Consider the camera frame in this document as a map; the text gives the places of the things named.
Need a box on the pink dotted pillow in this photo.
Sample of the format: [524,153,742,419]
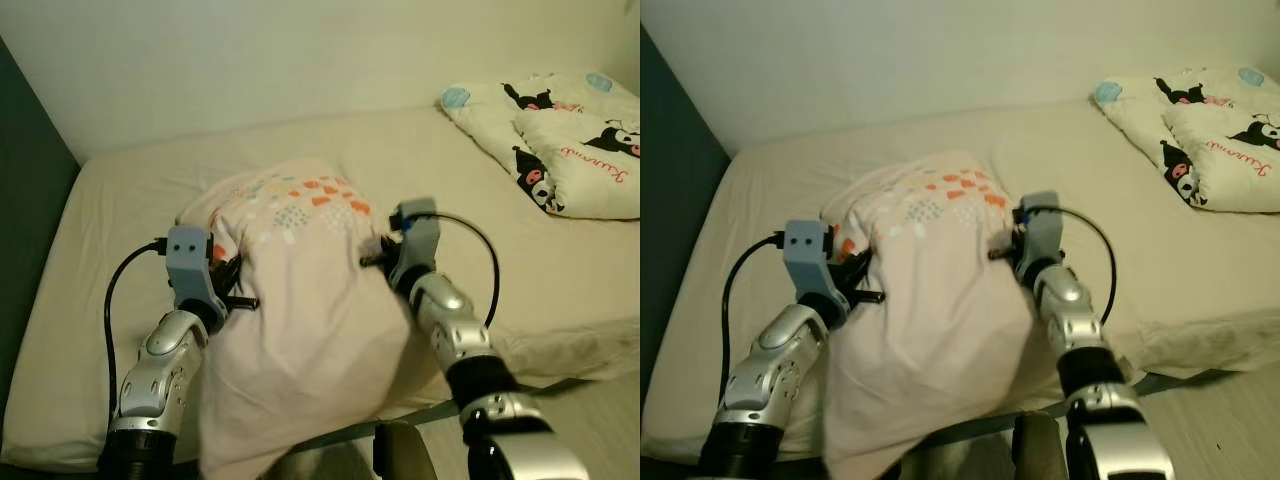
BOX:
[175,158,416,480]
[820,150,1066,480]

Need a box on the beige sheeted bed mattress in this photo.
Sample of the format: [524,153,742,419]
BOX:
[640,95,1280,463]
[0,100,641,473]

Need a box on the dark green padded headboard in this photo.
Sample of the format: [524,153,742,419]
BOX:
[0,35,81,431]
[640,25,731,441]

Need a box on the dark green bed base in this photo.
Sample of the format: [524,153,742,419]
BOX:
[260,375,601,471]
[900,368,1241,451]

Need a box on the dark robot leg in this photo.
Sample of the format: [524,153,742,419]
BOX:
[1012,410,1071,480]
[373,420,441,480]

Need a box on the cream cartoon print comforter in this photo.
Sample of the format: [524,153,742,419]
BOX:
[1093,65,1280,214]
[440,70,641,221]

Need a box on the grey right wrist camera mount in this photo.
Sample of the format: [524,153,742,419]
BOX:
[1015,190,1066,271]
[388,197,443,276]

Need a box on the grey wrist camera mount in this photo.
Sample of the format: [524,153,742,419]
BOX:
[165,226,229,311]
[388,197,443,276]
[1015,190,1066,271]
[782,218,846,306]

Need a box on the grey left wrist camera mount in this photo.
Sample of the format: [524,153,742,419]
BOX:
[165,226,229,311]
[782,218,846,306]

